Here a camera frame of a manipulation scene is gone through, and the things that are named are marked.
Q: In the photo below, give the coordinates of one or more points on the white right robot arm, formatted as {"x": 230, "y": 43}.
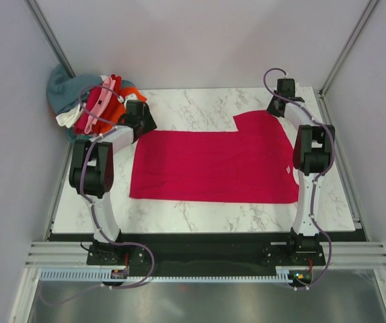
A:
{"x": 313, "y": 153}

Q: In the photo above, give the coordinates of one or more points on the aluminium frame rail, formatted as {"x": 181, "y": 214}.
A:
{"x": 344, "y": 255}

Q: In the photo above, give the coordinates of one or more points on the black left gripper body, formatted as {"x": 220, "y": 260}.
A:
{"x": 147, "y": 122}

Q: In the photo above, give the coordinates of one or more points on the orange t shirt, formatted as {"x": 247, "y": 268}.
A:
{"x": 119, "y": 109}

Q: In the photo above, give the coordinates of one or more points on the teal t shirt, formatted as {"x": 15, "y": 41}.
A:
{"x": 105, "y": 125}

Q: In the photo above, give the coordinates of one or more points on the crimson t shirt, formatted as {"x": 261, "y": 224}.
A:
{"x": 93, "y": 96}

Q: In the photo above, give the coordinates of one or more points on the magenta t shirt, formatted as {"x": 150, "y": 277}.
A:
{"x": 250, "y": 165}

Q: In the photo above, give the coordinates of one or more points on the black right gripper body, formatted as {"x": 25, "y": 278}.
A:
{"x": 271, "y": 108}

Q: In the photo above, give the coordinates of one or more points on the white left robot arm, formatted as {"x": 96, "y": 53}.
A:
{"x": 91, "y": 171}

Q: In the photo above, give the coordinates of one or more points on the pink t shirt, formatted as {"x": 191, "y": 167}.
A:
{"x": 101, "y": 103}

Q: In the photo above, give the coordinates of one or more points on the white cable duct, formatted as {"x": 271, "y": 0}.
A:
{"x": 106, "y": 275}

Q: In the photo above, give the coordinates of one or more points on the grey blue t shirt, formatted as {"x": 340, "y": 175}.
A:
{"x": 63, "y": 91}

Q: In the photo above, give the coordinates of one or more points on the white t shirt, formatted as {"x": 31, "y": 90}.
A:
{"x": 69, "y": 118}

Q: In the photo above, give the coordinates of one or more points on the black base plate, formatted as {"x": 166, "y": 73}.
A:
{"x": 248, "y": 253}

